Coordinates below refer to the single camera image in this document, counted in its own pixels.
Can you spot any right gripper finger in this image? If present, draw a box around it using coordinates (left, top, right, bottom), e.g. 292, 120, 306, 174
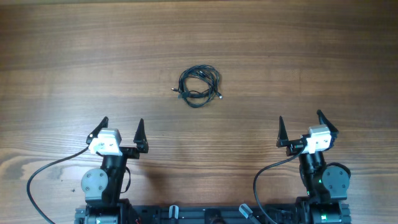
317, 110, 339, 137
276, 116, 289, 147

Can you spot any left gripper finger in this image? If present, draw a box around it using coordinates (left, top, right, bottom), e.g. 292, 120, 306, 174
86, 116, 109, 144
133, 118, 149, 153

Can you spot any thick black usb cable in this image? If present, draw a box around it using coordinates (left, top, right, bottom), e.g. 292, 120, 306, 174
178, 64, 221, 109

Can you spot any black usb-c cable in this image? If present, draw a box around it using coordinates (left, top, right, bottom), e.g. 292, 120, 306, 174
183, 67, 223, 105

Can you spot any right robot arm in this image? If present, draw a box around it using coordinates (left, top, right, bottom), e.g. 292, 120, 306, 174
275, 110, 351, 224

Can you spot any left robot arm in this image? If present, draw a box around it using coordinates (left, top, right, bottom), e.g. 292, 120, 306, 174
74, 117, 149, 224

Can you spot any right camera cable black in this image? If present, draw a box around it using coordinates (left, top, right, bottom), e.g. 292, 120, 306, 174
252, 155, 303, 224

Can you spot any camera cable black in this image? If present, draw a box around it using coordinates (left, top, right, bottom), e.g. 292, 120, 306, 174
26, 145, 91, 224
252, 155, 303, 224

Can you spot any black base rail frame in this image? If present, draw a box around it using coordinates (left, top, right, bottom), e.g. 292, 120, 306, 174
74, 203, 352, 224

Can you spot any left camera cable black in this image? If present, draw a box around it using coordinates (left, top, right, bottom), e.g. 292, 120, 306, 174
26, 145, 91, 224

